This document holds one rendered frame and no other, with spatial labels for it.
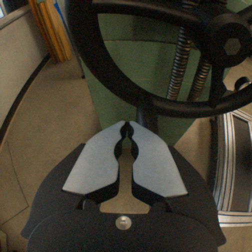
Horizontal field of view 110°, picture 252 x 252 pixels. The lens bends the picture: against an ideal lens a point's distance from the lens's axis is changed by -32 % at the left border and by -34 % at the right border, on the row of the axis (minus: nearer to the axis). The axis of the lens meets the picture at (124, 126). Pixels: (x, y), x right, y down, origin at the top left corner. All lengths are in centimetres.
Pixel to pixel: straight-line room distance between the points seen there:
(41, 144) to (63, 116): 30
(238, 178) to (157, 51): 83
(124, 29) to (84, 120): 84
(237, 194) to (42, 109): 163
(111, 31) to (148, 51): 10
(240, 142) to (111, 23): 99
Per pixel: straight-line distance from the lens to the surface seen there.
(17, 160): 124
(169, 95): 27
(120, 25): 31
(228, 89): 47
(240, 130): 109
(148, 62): 36
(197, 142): 105
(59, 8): 116
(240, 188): 94
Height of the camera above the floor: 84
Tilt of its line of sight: 61 degrees down
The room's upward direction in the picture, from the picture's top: 2 degrees counter-clockwise
